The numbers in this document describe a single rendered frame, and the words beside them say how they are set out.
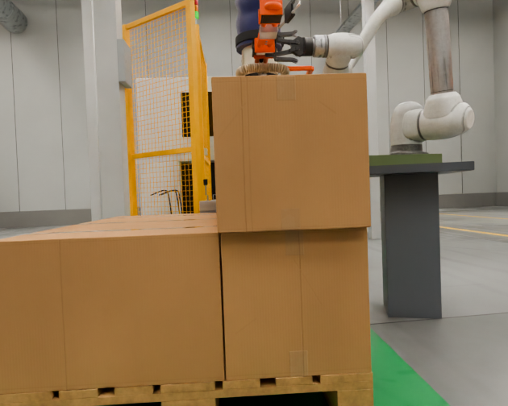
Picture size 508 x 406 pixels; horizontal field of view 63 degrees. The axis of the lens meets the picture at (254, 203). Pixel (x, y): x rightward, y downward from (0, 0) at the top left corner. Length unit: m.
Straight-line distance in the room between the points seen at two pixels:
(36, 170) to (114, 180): 8.75
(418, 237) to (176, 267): 1.37
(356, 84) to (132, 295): 0.80
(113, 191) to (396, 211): 1.95
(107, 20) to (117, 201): 1.29
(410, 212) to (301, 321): 1.14
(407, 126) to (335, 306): 1.25
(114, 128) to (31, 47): 9.35
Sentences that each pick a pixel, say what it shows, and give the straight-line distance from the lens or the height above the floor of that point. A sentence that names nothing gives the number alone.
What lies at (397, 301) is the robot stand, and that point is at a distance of 2.22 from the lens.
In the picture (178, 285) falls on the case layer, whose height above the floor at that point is 0.41.
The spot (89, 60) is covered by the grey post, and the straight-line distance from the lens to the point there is 5.67.
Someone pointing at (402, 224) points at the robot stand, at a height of 0.46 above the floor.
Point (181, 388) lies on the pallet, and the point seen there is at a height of 0.13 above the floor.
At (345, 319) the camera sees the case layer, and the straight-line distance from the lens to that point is 1.19.
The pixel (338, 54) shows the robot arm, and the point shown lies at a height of 1.20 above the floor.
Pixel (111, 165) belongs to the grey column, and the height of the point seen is 0.88.
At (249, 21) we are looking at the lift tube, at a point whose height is 1.42.
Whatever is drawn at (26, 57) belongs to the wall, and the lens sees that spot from 12.37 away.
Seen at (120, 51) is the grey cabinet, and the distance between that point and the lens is 3.26.
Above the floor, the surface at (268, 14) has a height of 1.22.
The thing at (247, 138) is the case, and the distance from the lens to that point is 1.07.
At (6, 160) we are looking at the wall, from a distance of 12.10.
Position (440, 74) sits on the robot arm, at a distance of 2.16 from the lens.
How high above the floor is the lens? 0.64
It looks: 1 degrees down
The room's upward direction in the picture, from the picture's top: 2 degrees counter-clockwise
